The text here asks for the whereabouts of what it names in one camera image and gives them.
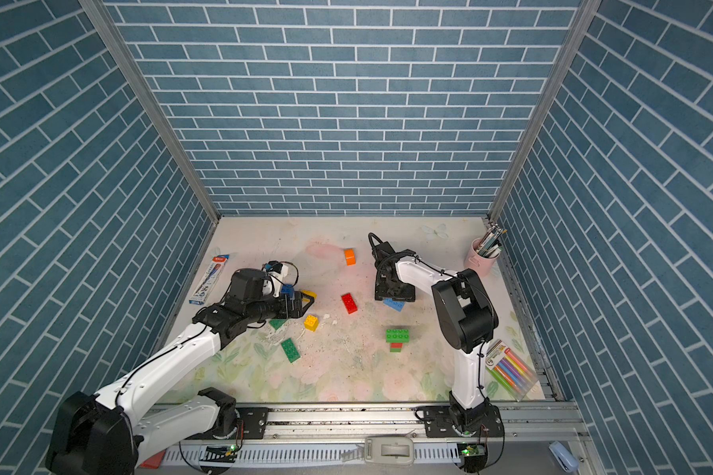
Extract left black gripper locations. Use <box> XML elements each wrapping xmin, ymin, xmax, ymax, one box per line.
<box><xmin>244</xmin><ymin>290</ymin><xmax>316</xmax><ymax>325</ymax></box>

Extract light blue long lego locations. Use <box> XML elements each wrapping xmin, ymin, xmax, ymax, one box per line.
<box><xmin>383</xmin><ymin>299</ymin><xmax>405</xmax><ymax>312</ymax></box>

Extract green long lego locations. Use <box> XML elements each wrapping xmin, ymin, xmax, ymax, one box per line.
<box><xmin>385</xmin><ymin>329</ymin><xmax>410</xmax><ymax>344</ymax></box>
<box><xmin>280</xmin><ymin>338</ymin><xmax>301</xmax><ymax>363</ymax></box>
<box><xmin>269</xmin><ymin>319</ymin><xmax>285</xmax><ymax>330</ymax></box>

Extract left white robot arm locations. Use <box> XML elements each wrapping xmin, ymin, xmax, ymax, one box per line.
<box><xmin>46</xmin><ymin>262</ymin><xmax>316</xmax><ymax>474</ymax></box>

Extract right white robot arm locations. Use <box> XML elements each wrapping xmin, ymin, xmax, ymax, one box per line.
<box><xmin>368</xmin><ymin>233</ymin><xmax>504</xmax><ymax>437</ymax></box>

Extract dark blue square lego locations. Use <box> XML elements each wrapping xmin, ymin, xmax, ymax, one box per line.
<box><xmin>280</xmin><ymin>284</ymin><xmax>295</xmax><ymax>298</ymax></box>

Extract yellow square lego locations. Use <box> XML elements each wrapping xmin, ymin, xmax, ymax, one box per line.
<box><xmin>303</xmin><ymin>315</ymin><xmax>319</xmax><ymax>332</ymax></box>

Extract red long lego brick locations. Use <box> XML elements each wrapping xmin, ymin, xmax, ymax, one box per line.
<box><xmin>341</xmin><ymin>293</ymin><xmax>358</xmax><ymax>315</ymax></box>

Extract orange half-round lego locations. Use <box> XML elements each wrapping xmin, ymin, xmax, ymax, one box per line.
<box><xmin>344</xmin><ymin>249</ymin><xmax>357</xmax><ymax>266</ymax></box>

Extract pink pen cup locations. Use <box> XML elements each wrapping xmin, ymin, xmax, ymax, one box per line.
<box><xmin>463</xmin><ymin>237</ymin><xmax>501</xmax><ymax>278</ymax></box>

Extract pen package box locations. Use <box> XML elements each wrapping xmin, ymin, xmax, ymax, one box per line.
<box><xmin>188</xmin><ymin>255</ymin><xmax>230</xmax><ymax>306</ymax></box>

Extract pens in cup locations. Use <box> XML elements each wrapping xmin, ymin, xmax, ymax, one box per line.
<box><xmin>475</xmin><ymin>224</ymin><xmax>507</xmax><ymax>258</ymax></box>

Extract coloured marker pack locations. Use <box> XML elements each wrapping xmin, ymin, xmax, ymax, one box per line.
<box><xmin>484</xmin><ymin>340</ymin><xmax>538</xmax><ymax>401</ymax></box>

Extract light blue object corner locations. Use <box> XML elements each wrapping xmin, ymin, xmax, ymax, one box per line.
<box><xmin>549</xmin><ymin>441</ymin><xmax>580</xmax><ymax>474</ymax></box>

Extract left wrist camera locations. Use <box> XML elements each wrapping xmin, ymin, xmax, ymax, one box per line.
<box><xmin>261</xmin><ymin>260</ymin><xmax>290</xmax><ymax>298</ymax></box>

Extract grey clamp handle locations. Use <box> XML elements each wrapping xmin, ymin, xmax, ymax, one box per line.
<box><xmin>340</xmin><ymin>435</ymin><xmax>416</xmax><ymax>466</ymax></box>

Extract red tool on rail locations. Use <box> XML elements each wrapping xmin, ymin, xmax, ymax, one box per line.
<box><xmin>138</xmin><ymin>450</ymin><xmax>166</xmax><ymax>469</ymax></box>

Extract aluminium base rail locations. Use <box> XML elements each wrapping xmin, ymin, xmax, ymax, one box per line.
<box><xmin>134</xmin><ymin>398</ymin><xmax>601</xmax><ymax>474</ymax></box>

